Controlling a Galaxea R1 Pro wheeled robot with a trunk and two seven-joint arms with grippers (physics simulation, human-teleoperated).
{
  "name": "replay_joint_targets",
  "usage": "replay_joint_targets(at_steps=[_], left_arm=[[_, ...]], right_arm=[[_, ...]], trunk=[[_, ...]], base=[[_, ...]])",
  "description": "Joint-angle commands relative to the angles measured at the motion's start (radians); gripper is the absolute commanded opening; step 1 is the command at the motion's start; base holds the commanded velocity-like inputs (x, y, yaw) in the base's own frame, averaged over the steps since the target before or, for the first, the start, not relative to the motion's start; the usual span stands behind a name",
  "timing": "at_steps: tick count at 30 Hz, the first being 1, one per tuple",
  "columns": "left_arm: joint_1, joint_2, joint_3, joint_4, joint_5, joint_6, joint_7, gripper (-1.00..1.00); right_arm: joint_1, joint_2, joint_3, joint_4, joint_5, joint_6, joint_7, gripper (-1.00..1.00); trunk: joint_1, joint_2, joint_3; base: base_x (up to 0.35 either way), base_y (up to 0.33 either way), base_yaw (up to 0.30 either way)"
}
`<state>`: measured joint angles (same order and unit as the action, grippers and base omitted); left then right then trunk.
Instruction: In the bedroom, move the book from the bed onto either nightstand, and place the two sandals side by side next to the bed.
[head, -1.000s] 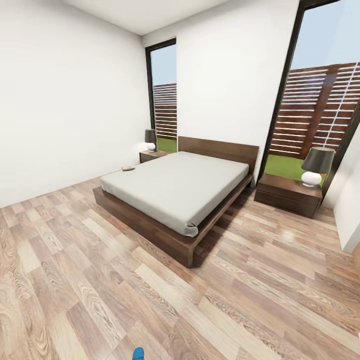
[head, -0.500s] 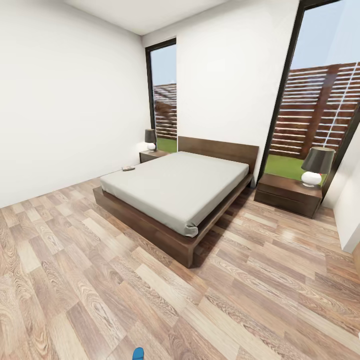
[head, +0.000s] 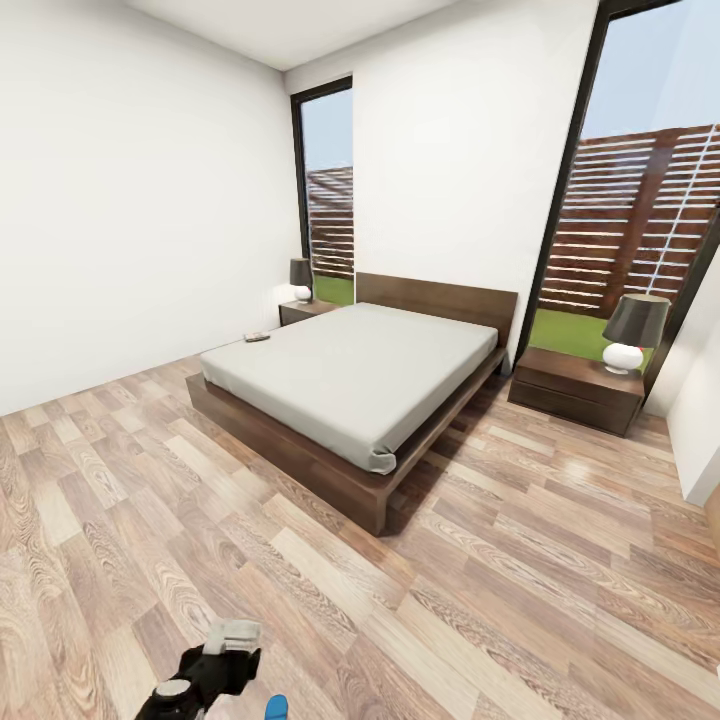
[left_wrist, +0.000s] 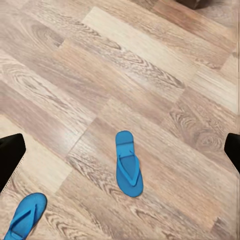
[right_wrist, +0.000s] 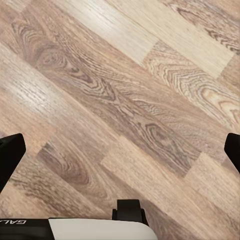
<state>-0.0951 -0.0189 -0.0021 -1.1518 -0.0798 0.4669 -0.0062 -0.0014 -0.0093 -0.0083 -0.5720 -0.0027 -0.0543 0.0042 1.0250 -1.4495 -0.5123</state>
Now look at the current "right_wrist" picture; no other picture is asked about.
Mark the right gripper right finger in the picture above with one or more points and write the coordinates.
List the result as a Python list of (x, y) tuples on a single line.
[(232, 149)]

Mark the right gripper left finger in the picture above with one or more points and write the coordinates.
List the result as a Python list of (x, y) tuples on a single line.
[(12, 149)]

